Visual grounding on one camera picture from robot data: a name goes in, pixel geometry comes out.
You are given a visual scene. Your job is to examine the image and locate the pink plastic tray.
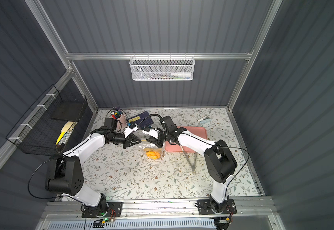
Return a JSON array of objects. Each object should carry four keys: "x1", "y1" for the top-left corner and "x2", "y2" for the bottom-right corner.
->
[{"x1": 165, "y1": 126, "x2": 208, "y2": 153}]

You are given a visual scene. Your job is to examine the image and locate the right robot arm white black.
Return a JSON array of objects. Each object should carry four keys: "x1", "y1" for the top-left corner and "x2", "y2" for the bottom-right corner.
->
[{"x1": 138, "y1": 114, "x2": 238, "y2": 214}]

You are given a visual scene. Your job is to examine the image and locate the pink pen cup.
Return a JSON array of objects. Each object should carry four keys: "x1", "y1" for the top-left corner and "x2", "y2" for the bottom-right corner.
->
[{"x1": 111, "y1": 107, "x2": 128, "y2": 131}]

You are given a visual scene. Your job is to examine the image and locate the yellow notepad in basket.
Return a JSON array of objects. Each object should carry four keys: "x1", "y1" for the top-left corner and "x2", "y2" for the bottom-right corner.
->
[{"x1": 56, "y1": 121, "x2": 78, "y2": 145}]

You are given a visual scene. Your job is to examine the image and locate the small pale green eraser box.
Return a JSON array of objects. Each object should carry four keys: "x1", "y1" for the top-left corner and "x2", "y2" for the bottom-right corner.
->
[{"x1": 198, "y1": 116, "x2": 211, "y2": 125}]

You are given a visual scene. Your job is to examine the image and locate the black slab in side basket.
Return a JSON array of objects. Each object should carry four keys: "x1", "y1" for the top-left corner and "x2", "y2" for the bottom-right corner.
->
[{"x1": 50, "y1": 101, "x2": 87, "y2": 122}]

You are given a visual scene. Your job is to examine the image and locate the white marker in basket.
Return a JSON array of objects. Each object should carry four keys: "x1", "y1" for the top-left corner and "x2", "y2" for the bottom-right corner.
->
[{"x1": 168, "y1": 72, "x2": 192, "y2": 79}]

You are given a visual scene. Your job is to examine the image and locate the black wire side basket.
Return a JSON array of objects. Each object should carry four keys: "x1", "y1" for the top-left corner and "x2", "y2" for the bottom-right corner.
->
[{"x1": 6, "y1": 87, "x2": 92, "y2": 156}]

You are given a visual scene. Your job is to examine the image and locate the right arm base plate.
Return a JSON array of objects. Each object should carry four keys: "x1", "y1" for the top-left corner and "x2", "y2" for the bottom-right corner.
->
[{"x1": 194, "y1": 199, "x2": 237, "y2": 215}]

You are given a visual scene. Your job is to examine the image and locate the dark blue book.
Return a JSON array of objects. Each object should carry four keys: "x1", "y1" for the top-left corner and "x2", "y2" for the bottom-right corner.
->
[{"x1": 128, "y1": 111, "x2": 154, "y2": 127}]

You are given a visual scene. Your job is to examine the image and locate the clear resealable bag yellow zip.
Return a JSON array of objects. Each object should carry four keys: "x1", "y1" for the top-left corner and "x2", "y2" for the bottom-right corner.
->
[{"x1": 136, "y1": 129, "x2": 165, "y2": 160}]

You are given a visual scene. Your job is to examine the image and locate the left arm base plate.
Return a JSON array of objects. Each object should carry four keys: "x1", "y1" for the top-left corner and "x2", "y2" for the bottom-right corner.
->
[{"x1": 81, "y1": 202, "x2": 123, "y2": 218}]

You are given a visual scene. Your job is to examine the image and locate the yellow cookie pile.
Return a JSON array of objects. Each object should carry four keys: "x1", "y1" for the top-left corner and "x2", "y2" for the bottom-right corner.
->
[{"x1": 146, "y1": 150, "x2": 161, "y2": 160}]

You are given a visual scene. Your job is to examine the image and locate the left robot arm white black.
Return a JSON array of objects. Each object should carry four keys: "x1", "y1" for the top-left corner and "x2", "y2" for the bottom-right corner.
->
[{"x1": 45, "y1": 118, "x2": 141, "y2": 217}]

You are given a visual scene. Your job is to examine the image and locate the white wire wall basket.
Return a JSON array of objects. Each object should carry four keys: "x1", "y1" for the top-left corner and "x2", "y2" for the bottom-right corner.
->
[{"x1": 129, "y1": 55, "x2": 195, "y2": 81}]

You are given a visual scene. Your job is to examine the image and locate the metal kitchen tongs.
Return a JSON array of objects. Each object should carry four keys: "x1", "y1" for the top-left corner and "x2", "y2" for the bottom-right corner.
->
[{"x1": 180, "y1": 146, "x2": 198, "y2": 172}]

